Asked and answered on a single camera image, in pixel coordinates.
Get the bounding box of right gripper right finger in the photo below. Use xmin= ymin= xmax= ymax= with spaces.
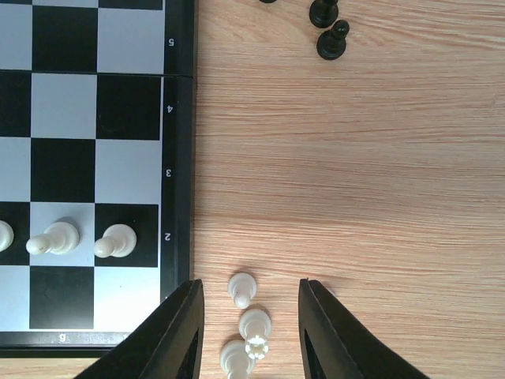
xmin=298 ymin=279 xmax=427 ymax=379

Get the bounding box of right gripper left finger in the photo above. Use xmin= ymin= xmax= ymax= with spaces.
xmin=77 ymin=280 xmax=204 ymax=379

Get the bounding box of white pawn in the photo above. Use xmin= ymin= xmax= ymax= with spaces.
xmin=94 ymin=223 xmax=137 ymax=258
xmin=25 ymin=222 xmax=80 ymax=255
xmin=227 ymin=272 xmax=257 ymax=310
xmin=0 ymin=220 xmax=14 ymax=252

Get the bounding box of white chess piece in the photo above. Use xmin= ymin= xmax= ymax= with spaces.
xmin=219 ymin=340 xmax=256 ymax=379

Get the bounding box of black white chess board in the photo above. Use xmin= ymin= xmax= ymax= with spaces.
xmin=1 ymin=1 xmax=198 ymax=358

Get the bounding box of black pawn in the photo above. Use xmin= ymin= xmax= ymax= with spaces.
xmin=309 ymin=0 xmax=339 ymax=28
xmin=316 ymin=20 xmax=350 ymax=60

